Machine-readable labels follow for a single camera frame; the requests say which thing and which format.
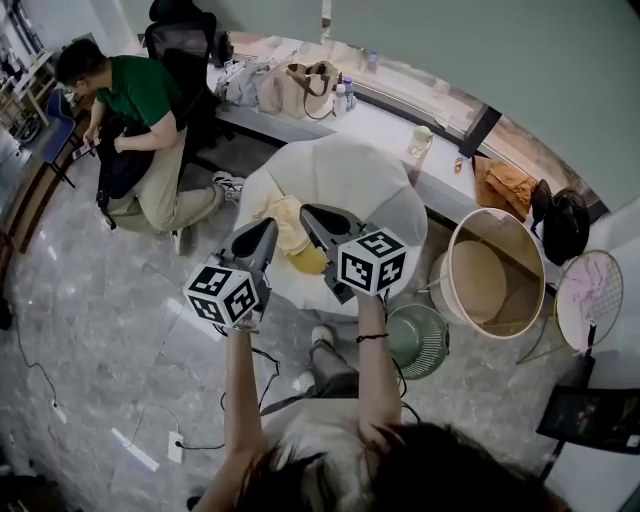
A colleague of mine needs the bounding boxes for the smartphone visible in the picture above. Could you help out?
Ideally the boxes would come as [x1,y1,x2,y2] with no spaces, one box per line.
[72,138,102,162]

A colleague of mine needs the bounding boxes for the beige tote bag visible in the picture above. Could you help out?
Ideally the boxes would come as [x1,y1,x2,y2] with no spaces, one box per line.
[284,60,344,121]

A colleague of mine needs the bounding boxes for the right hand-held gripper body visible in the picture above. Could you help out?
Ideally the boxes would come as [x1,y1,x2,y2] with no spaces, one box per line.
[323,228,408,306]

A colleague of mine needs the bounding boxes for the black office chair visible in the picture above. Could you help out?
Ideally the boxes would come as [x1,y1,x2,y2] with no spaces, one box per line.
[144,0,236,166]

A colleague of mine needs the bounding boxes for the clear cup with green lid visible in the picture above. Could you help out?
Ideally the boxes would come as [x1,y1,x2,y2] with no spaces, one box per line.
[407,125,434,158]

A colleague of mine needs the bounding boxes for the thin black cable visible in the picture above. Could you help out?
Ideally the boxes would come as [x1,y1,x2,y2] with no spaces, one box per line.
[9,309,59,407]

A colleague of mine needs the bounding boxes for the large beige round hamper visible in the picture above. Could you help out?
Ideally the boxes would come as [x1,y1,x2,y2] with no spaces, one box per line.
[429,208,546,342]

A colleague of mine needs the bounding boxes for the pale pink bag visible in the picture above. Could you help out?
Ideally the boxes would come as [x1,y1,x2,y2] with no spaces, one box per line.
[257,67,296,115]

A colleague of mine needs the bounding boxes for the gold wire side table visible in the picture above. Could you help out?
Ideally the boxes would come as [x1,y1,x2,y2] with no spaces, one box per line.
[517,248,625,365]

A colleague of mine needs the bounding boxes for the black backpack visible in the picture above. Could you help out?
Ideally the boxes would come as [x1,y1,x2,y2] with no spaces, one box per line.
[95,115,157,231]
[529,178,593,267]

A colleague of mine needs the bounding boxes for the grey garment pile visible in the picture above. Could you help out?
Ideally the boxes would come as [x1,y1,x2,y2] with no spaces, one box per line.
[219,59,271,107]

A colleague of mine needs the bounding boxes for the black framed picture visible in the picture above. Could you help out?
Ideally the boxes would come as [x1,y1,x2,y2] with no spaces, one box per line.
[535,384,640,455]

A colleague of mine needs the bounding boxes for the person's grey shirt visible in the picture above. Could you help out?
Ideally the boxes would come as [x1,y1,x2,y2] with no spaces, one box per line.
[259,397,397,512]

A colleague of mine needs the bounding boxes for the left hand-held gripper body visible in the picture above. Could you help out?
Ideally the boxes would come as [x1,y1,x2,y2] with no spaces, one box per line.
[183,253,272,334]

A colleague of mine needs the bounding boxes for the white beanbag seat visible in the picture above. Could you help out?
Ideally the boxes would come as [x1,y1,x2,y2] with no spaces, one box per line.
[232,134,429,317]

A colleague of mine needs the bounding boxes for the person's left forearm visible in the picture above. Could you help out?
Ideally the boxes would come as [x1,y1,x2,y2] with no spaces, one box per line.
[192,327,266,512]

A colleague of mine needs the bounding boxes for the white window ledge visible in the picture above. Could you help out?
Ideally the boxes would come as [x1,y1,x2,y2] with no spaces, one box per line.
[204,29,609,261]

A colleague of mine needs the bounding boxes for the person's right forearm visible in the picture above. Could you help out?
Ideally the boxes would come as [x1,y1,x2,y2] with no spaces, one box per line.
[355,294,404,441]

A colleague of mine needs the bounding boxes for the orange jacket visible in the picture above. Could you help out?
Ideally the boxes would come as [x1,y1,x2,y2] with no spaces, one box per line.
[472,155,539,222]

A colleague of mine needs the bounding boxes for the pale yellow plaid clothes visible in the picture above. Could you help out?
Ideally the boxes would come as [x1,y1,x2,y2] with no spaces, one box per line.
[252,194,311,257]

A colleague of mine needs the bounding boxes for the grey roller blind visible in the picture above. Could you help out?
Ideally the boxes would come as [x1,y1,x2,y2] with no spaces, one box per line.
[329,0,640,214]
[94,0,324,40]

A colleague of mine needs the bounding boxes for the small black bag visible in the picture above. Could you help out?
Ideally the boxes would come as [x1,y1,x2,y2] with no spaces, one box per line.
[212,30,234,69]

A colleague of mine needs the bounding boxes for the green plastic basket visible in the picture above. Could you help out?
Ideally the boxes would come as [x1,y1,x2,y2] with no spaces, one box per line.
[385,303,450,381]

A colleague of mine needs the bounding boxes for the person's grey trousers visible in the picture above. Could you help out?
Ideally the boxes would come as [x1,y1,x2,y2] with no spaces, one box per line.
[259,339,362,416]

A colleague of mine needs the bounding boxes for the blue chair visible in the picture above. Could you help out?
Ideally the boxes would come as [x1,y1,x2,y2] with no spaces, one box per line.
[42,88,84,189]

